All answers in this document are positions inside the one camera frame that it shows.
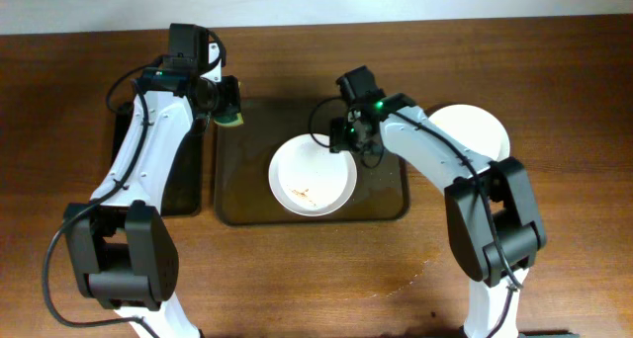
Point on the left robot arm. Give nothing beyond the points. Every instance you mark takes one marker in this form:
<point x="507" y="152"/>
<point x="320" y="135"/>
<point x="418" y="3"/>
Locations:
<point x="120" y="249"/>

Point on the white plate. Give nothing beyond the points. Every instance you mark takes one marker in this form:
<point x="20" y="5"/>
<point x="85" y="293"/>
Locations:
<point x="504" y="144"/>
<point x="472" y="126"/>
<point x="309" y="180"/>

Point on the white plate bottom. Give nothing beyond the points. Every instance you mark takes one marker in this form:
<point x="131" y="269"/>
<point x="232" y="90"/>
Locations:
<point x="472" y="126"/>

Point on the white plate top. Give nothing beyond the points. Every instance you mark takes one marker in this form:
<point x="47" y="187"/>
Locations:
<point x="309" y="180"/>

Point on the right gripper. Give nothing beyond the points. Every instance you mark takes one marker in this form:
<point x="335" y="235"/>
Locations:
<point x="337" y="133"/>

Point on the brown serving tray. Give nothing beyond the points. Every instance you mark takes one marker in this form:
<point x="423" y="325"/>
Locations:
<point x="242" y="195"/>

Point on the black rectangular tray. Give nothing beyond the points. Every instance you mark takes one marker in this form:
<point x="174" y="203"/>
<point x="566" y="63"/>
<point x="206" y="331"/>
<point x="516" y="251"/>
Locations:
<point x="182" y="194"/>

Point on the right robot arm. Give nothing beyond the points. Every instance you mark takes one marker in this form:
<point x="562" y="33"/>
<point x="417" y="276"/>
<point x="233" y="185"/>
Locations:
<point x="494" y="226"/>

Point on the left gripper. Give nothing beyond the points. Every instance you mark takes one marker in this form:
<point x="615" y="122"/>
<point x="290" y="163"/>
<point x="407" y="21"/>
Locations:
<point x="232" y="97"/>

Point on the green yellow sponge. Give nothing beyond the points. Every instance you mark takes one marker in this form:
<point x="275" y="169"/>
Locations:
<point x="227" y="111"/>

